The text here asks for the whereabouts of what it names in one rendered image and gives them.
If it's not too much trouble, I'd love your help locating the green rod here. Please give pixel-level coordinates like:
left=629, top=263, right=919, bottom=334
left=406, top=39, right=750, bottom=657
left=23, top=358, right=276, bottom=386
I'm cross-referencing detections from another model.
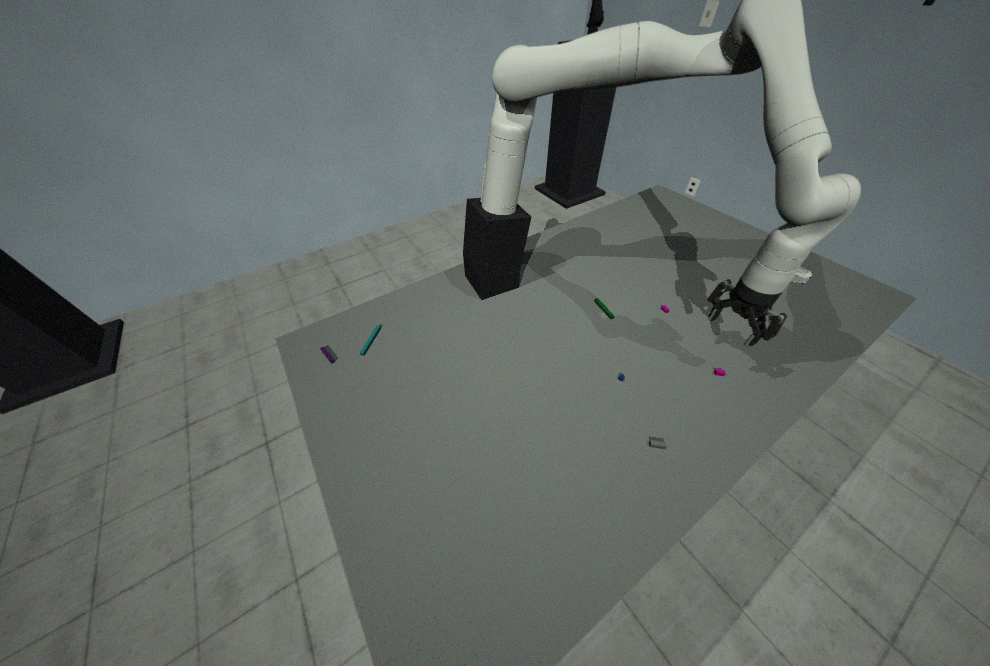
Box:
left=594, top=298, right=614, bottom=319

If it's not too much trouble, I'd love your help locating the turquoise rod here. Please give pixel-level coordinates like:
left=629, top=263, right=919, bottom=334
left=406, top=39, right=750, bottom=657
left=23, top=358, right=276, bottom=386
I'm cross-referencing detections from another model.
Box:
left=360, top=325, right=381, bottom=356

